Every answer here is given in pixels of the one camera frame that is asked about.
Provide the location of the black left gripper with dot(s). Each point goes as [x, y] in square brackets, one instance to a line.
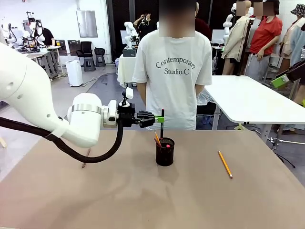
[126, 114]

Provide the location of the yellow pencil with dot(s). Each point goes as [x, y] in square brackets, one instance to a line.
[225, 164]
[157, 138]

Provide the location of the black pen red end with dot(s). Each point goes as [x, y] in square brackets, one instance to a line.
[162, 134]

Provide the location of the dark red pencil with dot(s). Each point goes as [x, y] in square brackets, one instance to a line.
[83, 165]

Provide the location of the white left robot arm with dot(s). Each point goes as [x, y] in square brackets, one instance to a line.
[28, 95]

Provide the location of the person's left forearm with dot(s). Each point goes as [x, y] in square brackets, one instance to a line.
[199, 89]

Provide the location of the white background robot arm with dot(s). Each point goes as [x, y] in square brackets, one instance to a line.
[128, 26]
[228, 23]

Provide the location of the person's right forearm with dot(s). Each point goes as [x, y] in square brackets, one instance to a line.
[141, 94]

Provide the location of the black mesh pen holder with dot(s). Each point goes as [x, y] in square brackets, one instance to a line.
[165, 155]

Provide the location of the person in white T-shirt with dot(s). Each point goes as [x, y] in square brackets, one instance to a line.
[171, 95]

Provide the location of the white side table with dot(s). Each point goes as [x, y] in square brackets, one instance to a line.
[250, 100]

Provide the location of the mannequin with bucket hat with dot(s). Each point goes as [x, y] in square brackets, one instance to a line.
[297, 43]

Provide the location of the mannequin in red shirt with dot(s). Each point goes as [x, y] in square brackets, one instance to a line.
[265, 35]

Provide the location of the table with white cloth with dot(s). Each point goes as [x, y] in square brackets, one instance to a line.
[125, 69]

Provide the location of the mannequin in beige coat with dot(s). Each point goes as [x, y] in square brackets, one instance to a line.
[236, 40]

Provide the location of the grey light stand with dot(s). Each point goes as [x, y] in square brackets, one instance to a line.
[274, 140]

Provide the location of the clear plastic bag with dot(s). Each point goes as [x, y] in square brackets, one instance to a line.
[205, 98]

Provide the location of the black equipment box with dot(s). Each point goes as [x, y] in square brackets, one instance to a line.
[129, 52]

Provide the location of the grey stool with black bag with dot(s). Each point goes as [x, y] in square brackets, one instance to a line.
[100, 57]

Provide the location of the white air purifier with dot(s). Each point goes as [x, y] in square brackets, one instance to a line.
[74, 74]

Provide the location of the man black shirt grey trousers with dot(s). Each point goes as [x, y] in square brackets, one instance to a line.
[145, 28]

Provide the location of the person in dark red shirt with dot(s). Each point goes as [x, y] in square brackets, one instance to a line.
[203, 26]

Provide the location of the grey workbench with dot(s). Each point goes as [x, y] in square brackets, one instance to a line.
[47, 62]

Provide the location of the man in black clothes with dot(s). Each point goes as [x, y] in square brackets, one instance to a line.
[48, 35]

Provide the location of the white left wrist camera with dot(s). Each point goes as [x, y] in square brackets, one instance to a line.
[128, 94]

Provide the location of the grey wall panel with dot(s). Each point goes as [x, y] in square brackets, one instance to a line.
[87, 23]

